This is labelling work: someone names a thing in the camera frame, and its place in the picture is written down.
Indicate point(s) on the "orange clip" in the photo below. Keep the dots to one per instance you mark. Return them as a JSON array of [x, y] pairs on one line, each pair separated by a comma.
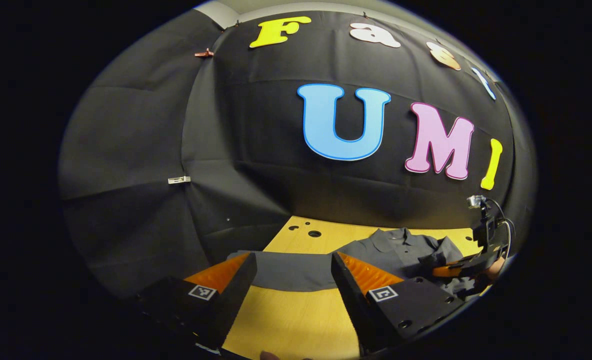
[[203, 53]]

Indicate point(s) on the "grey collared shirt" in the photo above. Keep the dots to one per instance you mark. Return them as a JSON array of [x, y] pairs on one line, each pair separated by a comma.
[[401, 247]]

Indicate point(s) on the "black backdrop cloth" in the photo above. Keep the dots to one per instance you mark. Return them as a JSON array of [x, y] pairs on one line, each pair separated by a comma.
[[256, 150]]

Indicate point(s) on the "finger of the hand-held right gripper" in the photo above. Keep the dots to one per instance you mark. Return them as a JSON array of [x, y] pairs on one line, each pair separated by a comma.
[[446, 271]]

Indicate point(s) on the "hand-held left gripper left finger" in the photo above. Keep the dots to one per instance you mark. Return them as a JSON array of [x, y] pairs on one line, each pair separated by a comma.
[[231, 300]]

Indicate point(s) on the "white clip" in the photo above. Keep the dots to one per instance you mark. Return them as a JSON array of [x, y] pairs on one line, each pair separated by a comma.
[[179, 179]]

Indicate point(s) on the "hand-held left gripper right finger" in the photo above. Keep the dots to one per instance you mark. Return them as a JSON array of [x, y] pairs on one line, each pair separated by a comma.
[[348, 300]]

